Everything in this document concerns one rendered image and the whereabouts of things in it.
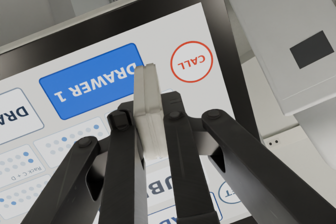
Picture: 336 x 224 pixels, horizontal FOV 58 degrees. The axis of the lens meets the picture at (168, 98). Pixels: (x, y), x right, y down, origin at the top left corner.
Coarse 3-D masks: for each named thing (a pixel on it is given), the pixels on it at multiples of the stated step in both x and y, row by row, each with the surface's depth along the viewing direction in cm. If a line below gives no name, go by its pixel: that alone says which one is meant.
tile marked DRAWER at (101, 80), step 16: (128, 48) 27; (80, 64) 27; (96, 64) 27; (112, 64) 27; (128, 64) 28; (144, 64) 28; (48, 80) 27; (64, 80) 27; (80, 80) 28; (96, 80) 28; (112, 80) 28; (128, 80) 28; (48, 96) 28; (64, 96) 28; (80, 96) 28; (96, 96) 29; (112, 96) 29; (64, 112) 29; (80, 112) 29
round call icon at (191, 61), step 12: (204, 36) 28; (168, 48) 28; (180, 48) 28; (192, 48) 28; (204, 48) 28; (168, 60) 28; (180, 60) 28; (192, 60) 28; (204, 60) 29; (180, 72) 29; (192, 72) 29; (204, 72) 29; (216, 72) 29; (180, 84) 29; (192, 84) 29
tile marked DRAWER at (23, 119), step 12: (0, 96) 27; (12, 96) 27; (24, 96) 28; (0, 108) 28; (12, 108) 28; (24, 108) 28; (0, 120) 28; (12, 120) 28; (24, 120) 29; (36, 120) 29; (0, 132) 29; (12, 132) 29; (24, 132) 29; (0, 144) 29
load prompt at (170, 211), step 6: (210, 192) 35; (174, 204) 35; (216, 204) 36; (162, 210) 36; (168, 210) 36; (174, 210) 36; (216, 210) 37; (150, 216) 36; (156, 216) 36; (162, 216) 36; (168, 216) 36; (174, 216) 36; (222, 216) 37; (150, 222) 36; (156, 222) 36; (162, 222) 36; (168, 222) 36; (174, 222) 37
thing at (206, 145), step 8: (168, 96) 18; (176, 96) 18; (168, 104) 17; (176, 104) 17; (192, 120) 15; (200, 120) 15; (192, 128) 14; (200, 128) 14; (200, 136) 14; (208, 136) 14; (200, 144) 14; (208, 144) 14; (216, 144) 14; (200, 152) 15; (208, 152) 15; (216, 152) 14
